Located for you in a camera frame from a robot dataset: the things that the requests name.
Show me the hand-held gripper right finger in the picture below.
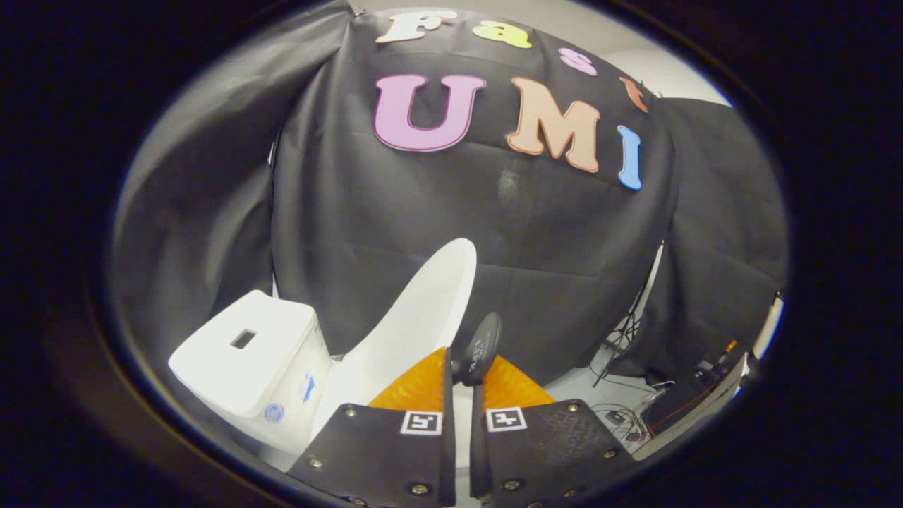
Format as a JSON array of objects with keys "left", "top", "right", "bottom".
[{"left": 469, "top": 355, "right": 639, "bottom": 508}]

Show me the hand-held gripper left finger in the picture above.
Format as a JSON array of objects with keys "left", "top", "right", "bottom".
[{"left": 286, "top": 346, "right": 458, "bottom": 508}]

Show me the white toilet lid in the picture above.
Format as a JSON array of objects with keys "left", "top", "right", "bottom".
[{"left": 310, "top": 238, "right": 503, "bottom": 442}]

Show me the white toilet tank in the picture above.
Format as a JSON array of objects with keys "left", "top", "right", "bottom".
[{"left": 168, "top": 289, "right": 334, "bottom": 454}]

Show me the black box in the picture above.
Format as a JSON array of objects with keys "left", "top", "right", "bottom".
[{"left": 638, "top": 360, "right": 747, "bottom": 440}]

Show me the black tripod stand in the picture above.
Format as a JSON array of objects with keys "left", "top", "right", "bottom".
[{"left": 593, "top": 243, "right": 666, "bottom": 387}]

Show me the orange and black device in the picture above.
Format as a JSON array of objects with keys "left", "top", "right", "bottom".
[{"left": 695, "top": 341, "right": 747, "bottom": 382}]

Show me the plain black backdrop cloth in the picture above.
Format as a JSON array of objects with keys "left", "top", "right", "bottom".
[
  {"left": 610, "top": 97, "right": 789, "bottom": 383},
  {"left": 109, "top": 4, "right": 353, "bottom": 368}
]

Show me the tangle of floor cables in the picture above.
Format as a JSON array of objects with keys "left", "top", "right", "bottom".
[{"left": 591, "top": 401, "right": 655, "bottom": 445}]

